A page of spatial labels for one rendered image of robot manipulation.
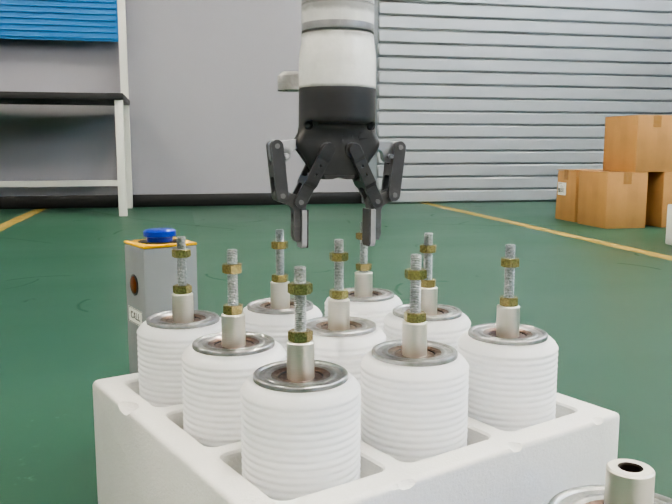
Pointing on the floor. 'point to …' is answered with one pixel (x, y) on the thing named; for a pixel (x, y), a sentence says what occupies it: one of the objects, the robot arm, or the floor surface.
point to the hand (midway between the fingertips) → (336, 233)
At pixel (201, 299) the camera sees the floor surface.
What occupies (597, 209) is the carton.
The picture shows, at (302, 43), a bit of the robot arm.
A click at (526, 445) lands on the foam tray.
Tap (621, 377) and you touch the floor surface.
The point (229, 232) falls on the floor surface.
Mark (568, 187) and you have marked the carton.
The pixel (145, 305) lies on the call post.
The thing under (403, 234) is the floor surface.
